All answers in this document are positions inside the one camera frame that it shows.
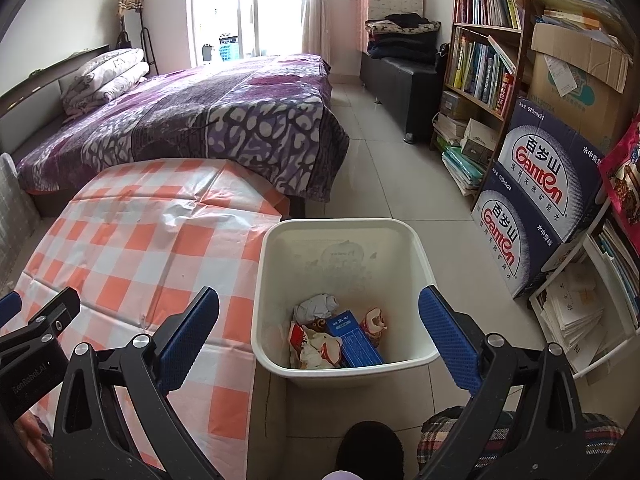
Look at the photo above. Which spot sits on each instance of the black storage bench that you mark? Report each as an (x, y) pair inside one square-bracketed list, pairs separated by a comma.
[(409, 91)]

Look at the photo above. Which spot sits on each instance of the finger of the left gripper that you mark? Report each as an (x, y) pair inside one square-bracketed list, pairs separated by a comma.
[(10, 306)]

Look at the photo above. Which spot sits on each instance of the red white wrapper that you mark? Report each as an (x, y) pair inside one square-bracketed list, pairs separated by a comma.
[(310, 350)]

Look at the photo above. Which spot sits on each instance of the blue white small box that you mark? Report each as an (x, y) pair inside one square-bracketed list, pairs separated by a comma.
[(356, 349)]

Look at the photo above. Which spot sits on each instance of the wooden bookshelf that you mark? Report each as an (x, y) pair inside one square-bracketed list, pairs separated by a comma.
[(487, 64)]

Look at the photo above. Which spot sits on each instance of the ganten water carton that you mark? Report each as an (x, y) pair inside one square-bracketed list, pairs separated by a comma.
[(555, 166), (518, 236)]

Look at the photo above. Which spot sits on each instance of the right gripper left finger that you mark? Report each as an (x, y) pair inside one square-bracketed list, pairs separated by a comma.
[(91, 438)]

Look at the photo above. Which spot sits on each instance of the small red white cup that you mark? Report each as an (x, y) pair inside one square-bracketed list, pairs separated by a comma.
[(374, 326)]

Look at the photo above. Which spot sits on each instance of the white folded pillow quilt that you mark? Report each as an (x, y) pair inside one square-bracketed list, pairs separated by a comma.
[(103, 79)]

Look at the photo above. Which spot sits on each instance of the white plastic trash bin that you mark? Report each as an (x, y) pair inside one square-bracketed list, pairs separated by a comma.
[(364, 264)]

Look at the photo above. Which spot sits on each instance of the brown cardboard box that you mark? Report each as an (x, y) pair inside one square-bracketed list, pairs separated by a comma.
[(580, 80)]

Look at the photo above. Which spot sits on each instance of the orange white checkered tablecloth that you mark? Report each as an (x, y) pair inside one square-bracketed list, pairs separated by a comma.
[(137, 243)]

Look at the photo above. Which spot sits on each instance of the purple patterned bed blanket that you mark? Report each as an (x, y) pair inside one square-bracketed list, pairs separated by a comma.
[(272, 115)]

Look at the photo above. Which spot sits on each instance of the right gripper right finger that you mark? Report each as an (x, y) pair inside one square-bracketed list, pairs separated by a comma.
[(546, 440)]

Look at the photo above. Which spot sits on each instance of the folded clothes pile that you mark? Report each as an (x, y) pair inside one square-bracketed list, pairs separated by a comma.
[(408, 37)]

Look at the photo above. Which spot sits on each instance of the lower Ganten water carton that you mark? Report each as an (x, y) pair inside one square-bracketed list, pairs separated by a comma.
[(518, 236)]

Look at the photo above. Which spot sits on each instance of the white paper ball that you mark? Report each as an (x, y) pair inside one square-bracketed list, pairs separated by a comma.
[(316, 308)]

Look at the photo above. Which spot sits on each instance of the upper Ganten water carton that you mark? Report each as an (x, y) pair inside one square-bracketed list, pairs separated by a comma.
[(555, 166)]

